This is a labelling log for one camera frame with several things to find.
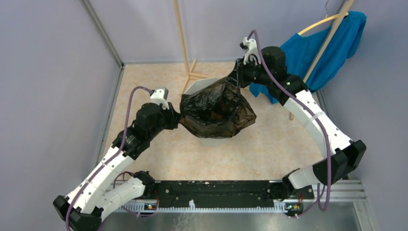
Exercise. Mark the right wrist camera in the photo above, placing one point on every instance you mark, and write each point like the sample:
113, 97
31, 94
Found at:
249, 45

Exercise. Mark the black trash bag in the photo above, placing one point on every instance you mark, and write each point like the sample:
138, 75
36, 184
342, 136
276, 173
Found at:
218, 111

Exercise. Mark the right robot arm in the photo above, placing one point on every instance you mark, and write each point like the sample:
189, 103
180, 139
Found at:
341, 155

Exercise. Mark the wooden clothes hanger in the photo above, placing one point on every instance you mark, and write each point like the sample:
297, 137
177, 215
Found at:
342, 12

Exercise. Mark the aluminium frame post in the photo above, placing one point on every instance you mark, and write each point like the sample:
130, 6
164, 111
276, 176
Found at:
102, 32

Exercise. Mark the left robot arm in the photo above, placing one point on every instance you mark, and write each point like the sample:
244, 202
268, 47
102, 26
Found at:
91, 202

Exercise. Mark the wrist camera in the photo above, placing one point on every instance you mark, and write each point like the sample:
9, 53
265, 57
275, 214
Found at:
249, 45
159, 97

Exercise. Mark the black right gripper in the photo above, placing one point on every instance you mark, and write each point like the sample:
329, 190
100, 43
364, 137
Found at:
237, 77

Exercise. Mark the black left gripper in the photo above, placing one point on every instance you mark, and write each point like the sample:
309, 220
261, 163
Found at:
174, 117

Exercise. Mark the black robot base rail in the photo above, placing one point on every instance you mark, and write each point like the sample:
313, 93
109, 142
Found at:
223, 194

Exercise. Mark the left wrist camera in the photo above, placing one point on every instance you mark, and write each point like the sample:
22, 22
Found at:
159, 97

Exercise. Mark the white plastic trash bin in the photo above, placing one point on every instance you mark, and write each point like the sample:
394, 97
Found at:
195, 87

